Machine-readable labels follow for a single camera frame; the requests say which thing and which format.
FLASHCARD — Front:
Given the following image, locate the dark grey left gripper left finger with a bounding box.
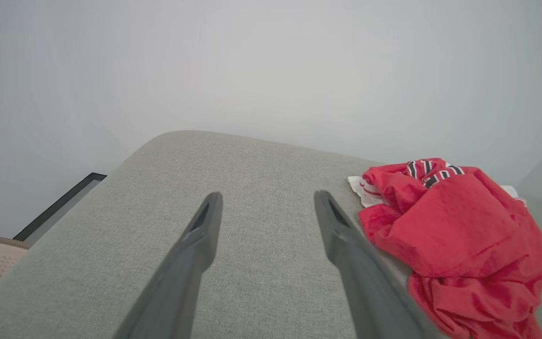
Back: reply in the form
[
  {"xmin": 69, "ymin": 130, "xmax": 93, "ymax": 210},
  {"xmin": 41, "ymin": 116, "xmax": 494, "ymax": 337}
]
[{"xmin": 113, "ymin": 191, "xmax": 223, "ymax": 339}]

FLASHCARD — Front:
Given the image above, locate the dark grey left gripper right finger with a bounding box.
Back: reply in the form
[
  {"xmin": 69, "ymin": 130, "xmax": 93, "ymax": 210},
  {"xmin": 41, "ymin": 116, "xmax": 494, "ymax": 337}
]
[{"xmin": 314, "ymin": 190, "xmax": 446, "ymax": 339}]

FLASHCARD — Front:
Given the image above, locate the red white jersey garment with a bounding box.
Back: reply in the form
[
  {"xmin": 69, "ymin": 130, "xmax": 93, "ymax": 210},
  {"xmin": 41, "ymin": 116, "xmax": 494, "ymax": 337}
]
[{"xmin": 348, "ymin": 158, "xmax": 542, "ymax": 339}]

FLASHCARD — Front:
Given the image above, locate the black baseboard strip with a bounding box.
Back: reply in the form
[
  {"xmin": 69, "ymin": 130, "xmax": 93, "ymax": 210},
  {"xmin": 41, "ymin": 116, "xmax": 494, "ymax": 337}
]
[{"xmin": 13, "ymin": 172, "xmax": 107, "ymax": 242}]

